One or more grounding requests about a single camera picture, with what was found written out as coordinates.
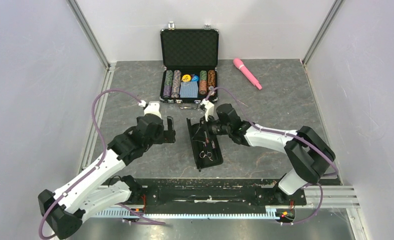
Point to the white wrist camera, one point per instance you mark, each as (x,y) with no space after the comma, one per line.
(208,108)
(152,107)

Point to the yellow dealer button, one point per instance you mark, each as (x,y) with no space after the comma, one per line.
(186,78)

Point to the purple grey chip stack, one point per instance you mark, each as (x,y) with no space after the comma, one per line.
(176,84)

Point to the brown orange chip stack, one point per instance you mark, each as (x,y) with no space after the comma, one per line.
(211,81)

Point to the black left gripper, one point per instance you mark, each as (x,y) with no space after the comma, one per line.
(168,135)

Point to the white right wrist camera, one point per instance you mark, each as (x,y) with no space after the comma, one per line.
(208,108)

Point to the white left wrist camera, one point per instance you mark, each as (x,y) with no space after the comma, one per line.
(152,107)

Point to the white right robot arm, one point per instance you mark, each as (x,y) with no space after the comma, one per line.
(307,152)

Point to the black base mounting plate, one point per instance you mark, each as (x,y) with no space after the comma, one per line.
(211,196)

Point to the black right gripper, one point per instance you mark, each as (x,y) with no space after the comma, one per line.
(210,119)

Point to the purple handled scissors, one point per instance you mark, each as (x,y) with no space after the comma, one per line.
(209,140)

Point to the pink wand massager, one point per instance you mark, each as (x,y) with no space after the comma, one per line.
(244,70)

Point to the blue playing card deck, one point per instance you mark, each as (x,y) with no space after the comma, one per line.
(189,89)

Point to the silver scissors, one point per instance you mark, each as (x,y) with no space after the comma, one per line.
(206,155)

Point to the purple green chip stack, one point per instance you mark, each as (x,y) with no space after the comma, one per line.
(168,84)

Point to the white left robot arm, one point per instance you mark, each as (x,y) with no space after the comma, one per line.
(69,206)

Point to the blue dealer button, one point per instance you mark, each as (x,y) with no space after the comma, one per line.
(195,78)

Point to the green orange chip stack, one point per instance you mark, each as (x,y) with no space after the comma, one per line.
(203,83)

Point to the black zippered tool pouch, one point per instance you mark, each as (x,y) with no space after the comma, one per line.
(197,140)

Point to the black poker chip case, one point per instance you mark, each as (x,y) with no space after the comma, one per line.
(189,50)

